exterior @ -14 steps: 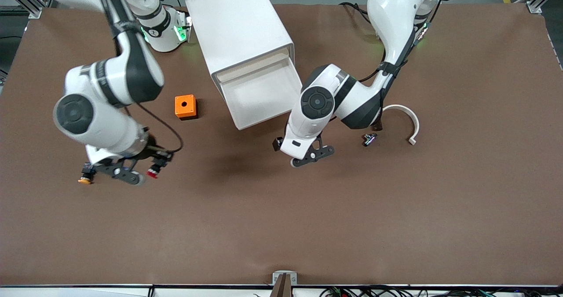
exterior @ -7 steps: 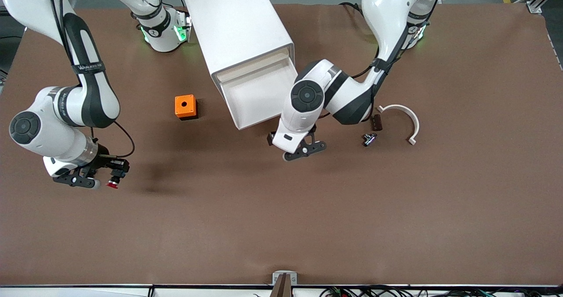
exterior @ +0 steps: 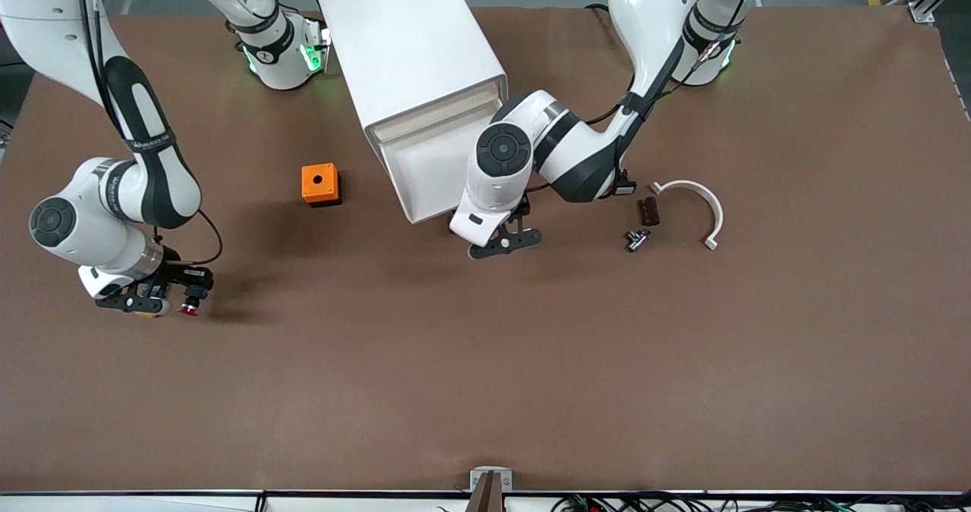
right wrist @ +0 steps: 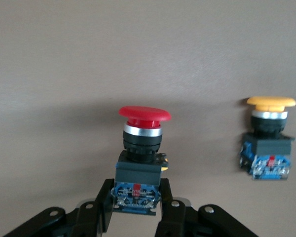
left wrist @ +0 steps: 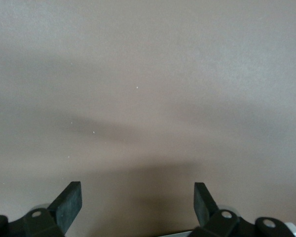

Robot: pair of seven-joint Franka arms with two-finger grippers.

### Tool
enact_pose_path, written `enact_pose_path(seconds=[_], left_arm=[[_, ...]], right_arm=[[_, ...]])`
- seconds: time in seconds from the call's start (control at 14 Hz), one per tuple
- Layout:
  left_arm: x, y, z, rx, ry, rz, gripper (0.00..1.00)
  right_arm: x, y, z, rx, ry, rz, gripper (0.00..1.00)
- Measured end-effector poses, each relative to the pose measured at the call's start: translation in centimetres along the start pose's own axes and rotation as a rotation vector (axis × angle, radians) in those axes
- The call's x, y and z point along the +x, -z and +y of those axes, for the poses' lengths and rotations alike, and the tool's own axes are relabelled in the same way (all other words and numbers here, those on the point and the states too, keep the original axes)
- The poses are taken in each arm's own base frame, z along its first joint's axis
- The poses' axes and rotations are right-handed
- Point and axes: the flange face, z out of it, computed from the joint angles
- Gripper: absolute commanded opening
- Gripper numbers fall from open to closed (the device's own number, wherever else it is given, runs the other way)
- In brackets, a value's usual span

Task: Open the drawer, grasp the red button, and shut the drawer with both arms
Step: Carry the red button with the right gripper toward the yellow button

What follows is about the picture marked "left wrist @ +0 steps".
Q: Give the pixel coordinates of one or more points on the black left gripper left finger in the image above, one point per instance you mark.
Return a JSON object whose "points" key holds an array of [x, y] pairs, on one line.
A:
{"points": [[67, 207]]}

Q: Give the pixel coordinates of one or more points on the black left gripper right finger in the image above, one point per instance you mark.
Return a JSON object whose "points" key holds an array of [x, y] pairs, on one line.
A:
{"points": [[203, 207]]}

